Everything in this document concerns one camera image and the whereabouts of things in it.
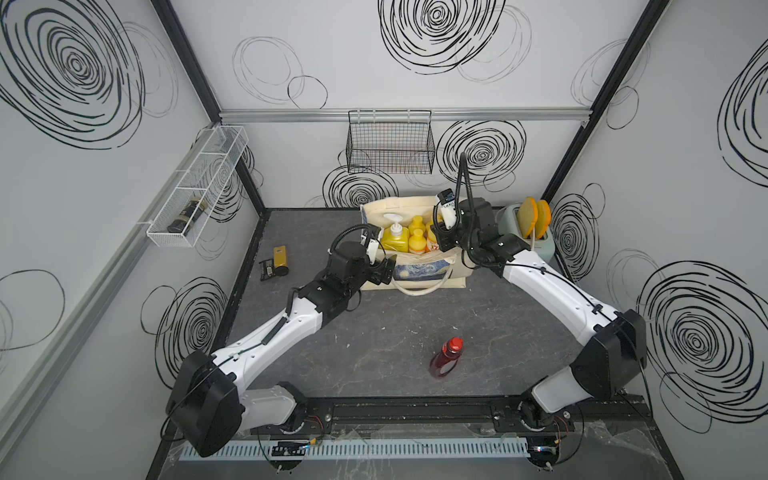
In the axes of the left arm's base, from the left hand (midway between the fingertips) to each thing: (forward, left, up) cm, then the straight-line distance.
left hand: (380, 250), depth 79 cm
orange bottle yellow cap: (+11, -10, -1) cm, 15 cm away
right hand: (+7, -16, +4) cm, 18 cm away
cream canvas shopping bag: (0, -11, -13) cm, 17 cm away
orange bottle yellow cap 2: (+5, -10, -3) cm, 12 cm away
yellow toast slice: (+17, -45, -3) cm, 48 cm away
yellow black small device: (+7, +35, -20) cm, 42 cm away
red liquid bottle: (-25, -16, -11) cm, 32 cm away
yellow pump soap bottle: (+6, -4, -2) cm, 8 cm away
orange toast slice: (+14, -48, -1) cm, 50 cm away
